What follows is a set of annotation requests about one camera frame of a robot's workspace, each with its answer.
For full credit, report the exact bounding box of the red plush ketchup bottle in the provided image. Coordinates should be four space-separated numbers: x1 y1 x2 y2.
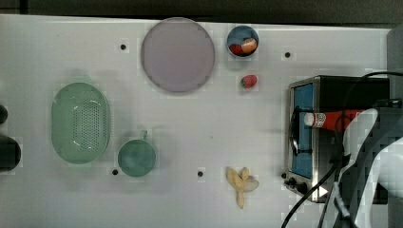
303 109 362 131

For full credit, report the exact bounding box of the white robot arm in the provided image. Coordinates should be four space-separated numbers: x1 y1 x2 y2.
321 107 402 228

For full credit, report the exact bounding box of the black steel toaster oven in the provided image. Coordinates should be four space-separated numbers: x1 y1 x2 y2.
286 75 390 196

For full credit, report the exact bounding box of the red toy strawberry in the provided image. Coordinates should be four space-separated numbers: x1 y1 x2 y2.
240 75 258 88

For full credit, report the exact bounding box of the lilac round plate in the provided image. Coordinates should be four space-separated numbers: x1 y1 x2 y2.
141 17 215 92

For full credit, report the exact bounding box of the red toy fruit in cup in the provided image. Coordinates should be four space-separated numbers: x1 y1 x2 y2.
229 44 243 56

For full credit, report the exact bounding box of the green measuring cup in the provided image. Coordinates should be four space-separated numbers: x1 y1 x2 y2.
118 130 157 178

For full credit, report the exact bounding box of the peeled toy banana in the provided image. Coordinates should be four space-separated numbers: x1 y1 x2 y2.
226 167 259 209

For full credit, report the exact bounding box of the orange toy fruit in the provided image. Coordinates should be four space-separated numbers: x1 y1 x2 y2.
241 38 258 53

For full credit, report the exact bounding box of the blue cup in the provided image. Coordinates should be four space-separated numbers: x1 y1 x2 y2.
227 26 259 58

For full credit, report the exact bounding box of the green oval colander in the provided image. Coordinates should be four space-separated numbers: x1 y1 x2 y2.
51 83 110 164

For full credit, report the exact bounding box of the small black pot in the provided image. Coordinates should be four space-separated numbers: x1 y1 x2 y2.
0 105 9 124

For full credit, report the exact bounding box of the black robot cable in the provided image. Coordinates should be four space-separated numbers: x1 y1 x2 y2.
280 71 403 228

